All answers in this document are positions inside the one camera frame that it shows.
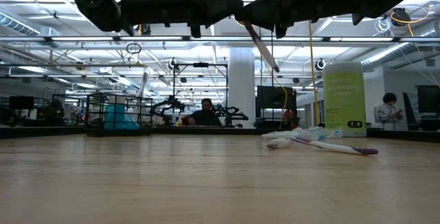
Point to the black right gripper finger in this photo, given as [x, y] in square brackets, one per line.
[261, 19]
[261, 4]

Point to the purple toothbrush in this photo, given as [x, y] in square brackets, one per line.
[263, 47]
[144, 83]
[337, 147]

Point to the blue toothbrush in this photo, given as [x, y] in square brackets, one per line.
[278, 144]
[319, 133]
[278, 134]

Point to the black background robot arm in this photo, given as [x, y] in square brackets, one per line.
[172, 103]
[233, 112]

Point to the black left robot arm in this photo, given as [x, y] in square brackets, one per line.
[93, 0]

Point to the white square column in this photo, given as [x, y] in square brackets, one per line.
[242, 79]

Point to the small black ceiling reel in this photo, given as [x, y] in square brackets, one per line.
[320, 65]
[173, 64]

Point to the black monitor on cart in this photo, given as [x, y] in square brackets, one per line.
[275, 97]

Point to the green disinfecting wipes canister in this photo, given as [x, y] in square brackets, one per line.
[345, 97]

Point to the person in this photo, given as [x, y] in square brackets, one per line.
[204, 117]
[386, 114]

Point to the grey horizontal pipe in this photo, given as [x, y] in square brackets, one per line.
[68, 65]

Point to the black background monitor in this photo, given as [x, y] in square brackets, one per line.
[20, 103]
[428, 100]

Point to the black gantry frame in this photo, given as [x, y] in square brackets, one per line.
[201, 65]

